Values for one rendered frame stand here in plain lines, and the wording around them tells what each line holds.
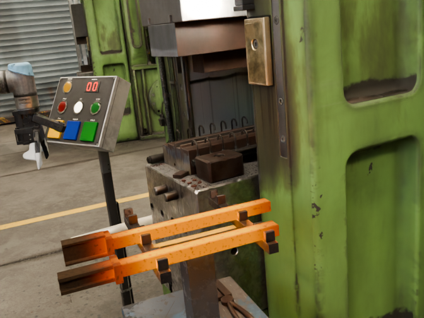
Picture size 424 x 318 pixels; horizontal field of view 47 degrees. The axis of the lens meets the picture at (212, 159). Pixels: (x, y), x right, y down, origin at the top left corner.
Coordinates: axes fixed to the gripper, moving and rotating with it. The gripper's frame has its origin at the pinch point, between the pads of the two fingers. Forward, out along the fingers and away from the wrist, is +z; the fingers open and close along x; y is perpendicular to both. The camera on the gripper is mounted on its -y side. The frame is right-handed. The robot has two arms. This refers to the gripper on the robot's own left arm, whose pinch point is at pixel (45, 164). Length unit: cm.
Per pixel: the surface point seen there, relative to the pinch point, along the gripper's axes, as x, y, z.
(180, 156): 24, -46, -3
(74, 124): -18.9, -9.5, -9.5
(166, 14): 26, -47, -45
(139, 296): -64, -21, 93
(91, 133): -10.2, -16.3, -6.9
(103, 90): -17.3, -22.2, -21.5
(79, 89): -27.4, -12.2, -21.9
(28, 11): -745, 142, -95
